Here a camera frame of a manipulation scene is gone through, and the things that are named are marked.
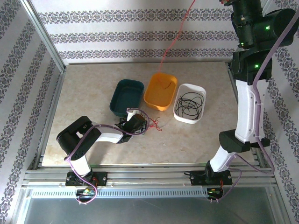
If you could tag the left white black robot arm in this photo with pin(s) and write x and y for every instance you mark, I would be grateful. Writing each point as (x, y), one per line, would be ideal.
(107, 136)

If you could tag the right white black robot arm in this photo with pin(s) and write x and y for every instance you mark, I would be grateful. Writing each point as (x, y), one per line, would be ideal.
(245, 112)

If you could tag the dark green plastic bin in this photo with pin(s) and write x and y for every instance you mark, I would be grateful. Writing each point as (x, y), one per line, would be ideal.
(127, 93)

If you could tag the orange plastic bin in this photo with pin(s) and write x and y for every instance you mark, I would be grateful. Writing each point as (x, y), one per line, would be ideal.
(158, 98)

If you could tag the white plastic bin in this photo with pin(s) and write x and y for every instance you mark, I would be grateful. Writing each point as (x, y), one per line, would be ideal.
(189, 121)

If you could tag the grey metal sheet shelf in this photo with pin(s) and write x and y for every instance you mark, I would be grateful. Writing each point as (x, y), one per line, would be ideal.
(149, 212)

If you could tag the right aluminium corner post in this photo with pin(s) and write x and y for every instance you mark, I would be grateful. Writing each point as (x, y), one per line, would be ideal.
(264, 5)

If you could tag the aluminium corner post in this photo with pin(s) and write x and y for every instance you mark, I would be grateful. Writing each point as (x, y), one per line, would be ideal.
(44, 37)
(264, 5)

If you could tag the aluminium cross rail frame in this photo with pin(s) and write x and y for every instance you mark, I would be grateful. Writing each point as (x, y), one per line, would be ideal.
(144, 177)

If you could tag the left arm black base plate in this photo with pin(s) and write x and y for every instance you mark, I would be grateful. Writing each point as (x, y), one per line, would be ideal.
(102, 178)

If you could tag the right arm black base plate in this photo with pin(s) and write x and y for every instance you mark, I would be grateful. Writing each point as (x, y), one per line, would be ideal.
(196, 178)

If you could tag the left aluminium side rail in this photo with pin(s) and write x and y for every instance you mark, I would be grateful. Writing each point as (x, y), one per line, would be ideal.
(54, 102)

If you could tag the aluminium side rail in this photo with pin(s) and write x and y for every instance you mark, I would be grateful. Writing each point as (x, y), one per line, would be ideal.
(258, 158)
(54, 102)

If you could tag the left aluminium corner post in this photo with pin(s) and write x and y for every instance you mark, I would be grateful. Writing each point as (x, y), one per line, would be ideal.
(44, 37)

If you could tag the right aluminium side rail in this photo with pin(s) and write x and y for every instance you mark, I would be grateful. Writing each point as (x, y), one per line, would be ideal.
(258, 158)

